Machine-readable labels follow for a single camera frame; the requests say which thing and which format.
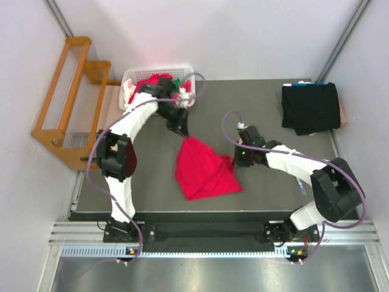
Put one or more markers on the brown cardboard sheet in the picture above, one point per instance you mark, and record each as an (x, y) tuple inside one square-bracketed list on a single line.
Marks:
[(110, 110)]

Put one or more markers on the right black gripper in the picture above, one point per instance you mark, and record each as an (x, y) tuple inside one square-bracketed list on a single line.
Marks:
[(238, 161)]

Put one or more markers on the white plastic laundry basket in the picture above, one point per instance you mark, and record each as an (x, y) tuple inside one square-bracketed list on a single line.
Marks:
[(132, 76)]

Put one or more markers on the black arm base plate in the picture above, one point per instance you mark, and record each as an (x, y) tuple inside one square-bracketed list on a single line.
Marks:
[(237, 231)]

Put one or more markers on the white slotted cable duct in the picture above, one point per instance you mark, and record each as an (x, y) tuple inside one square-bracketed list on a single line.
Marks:
[(125, 252)]

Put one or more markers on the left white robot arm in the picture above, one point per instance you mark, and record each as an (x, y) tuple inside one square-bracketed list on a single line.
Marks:
[(115, 154)]

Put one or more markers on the white cloth in basket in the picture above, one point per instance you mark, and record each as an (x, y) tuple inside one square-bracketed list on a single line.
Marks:
[(128, 91)]

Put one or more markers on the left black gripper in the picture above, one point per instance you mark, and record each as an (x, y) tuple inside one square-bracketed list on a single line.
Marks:
[(177, 122)]

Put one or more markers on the folded black t-shirt stack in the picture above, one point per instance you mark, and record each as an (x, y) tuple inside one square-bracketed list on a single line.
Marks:
[(310, 107)]

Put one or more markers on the blue pen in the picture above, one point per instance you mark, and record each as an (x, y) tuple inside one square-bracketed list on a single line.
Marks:
[(301, 186)]

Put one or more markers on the green cloth in basket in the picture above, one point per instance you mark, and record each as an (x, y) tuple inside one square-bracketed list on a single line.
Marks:
[(177, 83)]

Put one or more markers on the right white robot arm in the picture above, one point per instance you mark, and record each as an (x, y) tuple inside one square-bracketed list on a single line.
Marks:
[(334, 190)]

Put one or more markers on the red t-shirt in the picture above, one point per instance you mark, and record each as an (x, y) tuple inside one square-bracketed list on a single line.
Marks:
[(201, 173)]

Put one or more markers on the orange wooden rack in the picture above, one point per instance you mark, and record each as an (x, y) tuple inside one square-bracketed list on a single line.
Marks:
[(75, 106)]

